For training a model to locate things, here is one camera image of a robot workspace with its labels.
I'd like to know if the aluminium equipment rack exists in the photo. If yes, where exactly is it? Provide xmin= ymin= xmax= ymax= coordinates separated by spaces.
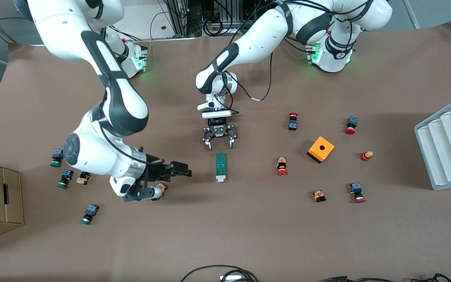
xmin=163 ymin=0 xmax=281 ymax=36

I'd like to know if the white panel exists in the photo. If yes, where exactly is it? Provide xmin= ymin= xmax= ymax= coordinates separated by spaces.
xmin=123 ymin=0 xmax=200 ymax=42

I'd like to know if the grey metal bar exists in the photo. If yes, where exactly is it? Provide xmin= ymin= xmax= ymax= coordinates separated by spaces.
xmin=402 ymin=0 xmax=420 ymax=29

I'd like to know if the grey ribbed tray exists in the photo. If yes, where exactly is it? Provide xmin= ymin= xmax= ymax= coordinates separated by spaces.
xmin=414 ymin=93 xmax=451 ymax=191

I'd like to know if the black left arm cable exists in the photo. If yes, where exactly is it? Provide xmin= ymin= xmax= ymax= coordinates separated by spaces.
xmin=229 ymin=51 xmax=274 ymax=102

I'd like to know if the green push button switch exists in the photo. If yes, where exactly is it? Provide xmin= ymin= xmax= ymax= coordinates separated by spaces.
xmin=56 ymin=169 xmax=74 ymax=189
xmin=80 ymin=204 xmax=100 ymax=225
xmin=50 ymin=149 xmax=65 ymax=168

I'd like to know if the orange button enclosure box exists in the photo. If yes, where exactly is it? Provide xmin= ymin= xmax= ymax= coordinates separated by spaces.
xmin=307 ymin=136 xmax=335 ymax=164

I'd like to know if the black looped cable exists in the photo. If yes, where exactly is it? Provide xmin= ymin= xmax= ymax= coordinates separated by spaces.
xmin=180 ymin=265 xmax=259 ymax=282

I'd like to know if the black cable bundle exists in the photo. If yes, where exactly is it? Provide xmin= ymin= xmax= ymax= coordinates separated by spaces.
xmin=321 ymin=273 xmax=451 ymax=282

